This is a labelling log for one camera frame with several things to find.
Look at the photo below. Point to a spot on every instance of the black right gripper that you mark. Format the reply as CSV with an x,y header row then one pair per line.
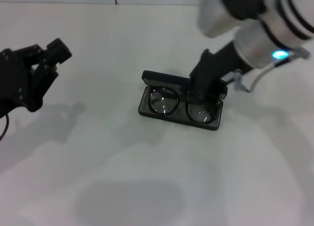
x,y
213,68

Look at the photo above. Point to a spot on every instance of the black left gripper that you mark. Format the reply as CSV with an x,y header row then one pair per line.
x,y
14,83

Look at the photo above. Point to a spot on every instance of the black glasses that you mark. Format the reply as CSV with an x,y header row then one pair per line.
x,y
162,103

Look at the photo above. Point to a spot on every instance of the black glasses case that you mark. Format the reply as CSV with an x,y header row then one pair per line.
x,y
162,78

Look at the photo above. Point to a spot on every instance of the right gripper silver plug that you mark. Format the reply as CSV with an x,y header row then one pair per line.
x,y
239,77

